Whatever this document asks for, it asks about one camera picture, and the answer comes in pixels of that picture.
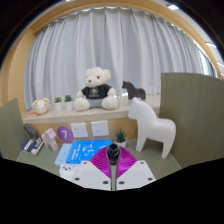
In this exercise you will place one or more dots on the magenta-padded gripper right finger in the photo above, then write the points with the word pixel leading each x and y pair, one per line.
pixel 135 175

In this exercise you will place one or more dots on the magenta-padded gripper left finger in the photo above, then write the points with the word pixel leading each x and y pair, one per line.
pixel 91 175

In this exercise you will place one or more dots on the bright blue book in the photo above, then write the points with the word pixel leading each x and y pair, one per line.
pixel 83 150

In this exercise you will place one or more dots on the light blue book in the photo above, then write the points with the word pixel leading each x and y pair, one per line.
pixel 63 155

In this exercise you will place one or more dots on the small potted plant white pot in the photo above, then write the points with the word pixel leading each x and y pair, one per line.
pixel 58 106
pixel 68 106
pixel 120 140

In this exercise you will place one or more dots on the purple round number disc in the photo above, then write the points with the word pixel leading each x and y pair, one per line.
pixel 64 133

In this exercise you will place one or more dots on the large white horse figurine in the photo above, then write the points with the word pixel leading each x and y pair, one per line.
pixel 153 126

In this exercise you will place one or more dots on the pink horse figurine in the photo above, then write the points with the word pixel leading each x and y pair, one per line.
pixel 50 138

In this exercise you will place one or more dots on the wooden window ledge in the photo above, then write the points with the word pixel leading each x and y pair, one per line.
pixel 83 115

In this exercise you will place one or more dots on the dark grey horse figurine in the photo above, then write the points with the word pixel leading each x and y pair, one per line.
pixel 30 131

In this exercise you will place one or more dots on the black horse figurine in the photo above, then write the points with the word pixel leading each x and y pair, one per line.
pixel 135 92

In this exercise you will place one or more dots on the cream teddy bear black shirt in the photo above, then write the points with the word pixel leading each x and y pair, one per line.
pixel 95 91

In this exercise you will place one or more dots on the green partition panel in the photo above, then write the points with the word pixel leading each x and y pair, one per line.
pixel 196 116
pixel 10 133

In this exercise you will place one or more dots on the cream round plush toy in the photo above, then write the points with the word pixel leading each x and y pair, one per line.
pixel 41 106

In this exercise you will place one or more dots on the grey curtain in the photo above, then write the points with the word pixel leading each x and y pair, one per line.
pixel 110 43

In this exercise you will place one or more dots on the white wall socket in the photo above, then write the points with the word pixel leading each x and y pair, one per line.
pixel 79 130
pixel 100 128

